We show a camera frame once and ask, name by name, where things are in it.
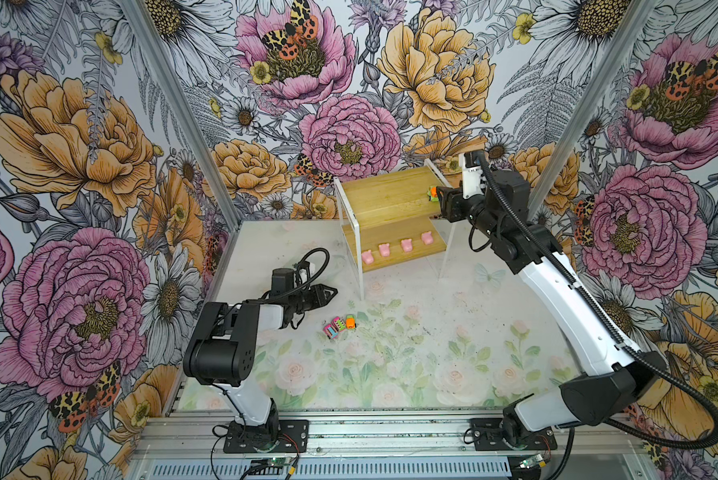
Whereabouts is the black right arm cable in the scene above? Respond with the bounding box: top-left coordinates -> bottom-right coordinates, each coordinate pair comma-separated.
463,149 -> 718,451

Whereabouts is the aluminium corner post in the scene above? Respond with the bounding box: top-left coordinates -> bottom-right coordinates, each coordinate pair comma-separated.
122,1 -> 240,234
527,0 -> 656,218

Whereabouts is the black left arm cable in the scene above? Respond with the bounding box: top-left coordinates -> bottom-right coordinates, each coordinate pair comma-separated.
262,247 -> 331,301

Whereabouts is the white vented cable duct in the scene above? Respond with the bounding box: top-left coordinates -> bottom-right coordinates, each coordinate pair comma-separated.
140,456 -> 511,479

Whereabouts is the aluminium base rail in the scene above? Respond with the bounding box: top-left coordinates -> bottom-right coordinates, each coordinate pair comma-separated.
136,409 -> 642,457

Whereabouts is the aluminium left corner post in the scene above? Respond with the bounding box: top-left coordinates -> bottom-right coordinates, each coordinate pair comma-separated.
122,1 -> 240,234

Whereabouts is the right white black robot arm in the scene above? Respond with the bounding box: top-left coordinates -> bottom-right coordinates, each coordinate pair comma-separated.
435,170 -> 657,449

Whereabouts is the white wooden two-tier shelf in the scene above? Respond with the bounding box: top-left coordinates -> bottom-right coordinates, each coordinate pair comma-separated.
334,159 -> 455,298

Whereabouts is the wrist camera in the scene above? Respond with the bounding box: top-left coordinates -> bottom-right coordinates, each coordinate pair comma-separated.
460,150 -> 486,199
270,268 -> 296,297

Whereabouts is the black mounting plate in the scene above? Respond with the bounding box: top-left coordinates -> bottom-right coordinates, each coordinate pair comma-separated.
222,419 -> 310,454
463,417 -> 558,452

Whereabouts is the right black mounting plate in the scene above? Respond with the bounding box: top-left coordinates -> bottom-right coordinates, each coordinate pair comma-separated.
463,417 -> 558,452

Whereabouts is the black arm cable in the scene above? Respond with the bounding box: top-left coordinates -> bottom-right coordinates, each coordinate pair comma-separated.
463,149 -> 718,451
262,247 -> 331,301

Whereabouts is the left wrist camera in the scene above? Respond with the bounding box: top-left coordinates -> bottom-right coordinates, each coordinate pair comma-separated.
270,268 -> 296,297

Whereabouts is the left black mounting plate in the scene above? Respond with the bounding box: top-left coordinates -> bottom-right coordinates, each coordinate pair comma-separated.
222,419 -> 310,454

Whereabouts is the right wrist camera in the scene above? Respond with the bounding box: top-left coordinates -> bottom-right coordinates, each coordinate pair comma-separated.
460,150 -> 486,199

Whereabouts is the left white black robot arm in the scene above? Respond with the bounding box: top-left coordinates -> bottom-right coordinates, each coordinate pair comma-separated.
183,284 -> 339,453

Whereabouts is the aluminium right corner post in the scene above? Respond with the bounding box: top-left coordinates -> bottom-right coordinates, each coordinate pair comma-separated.
527,0 -> 656,218

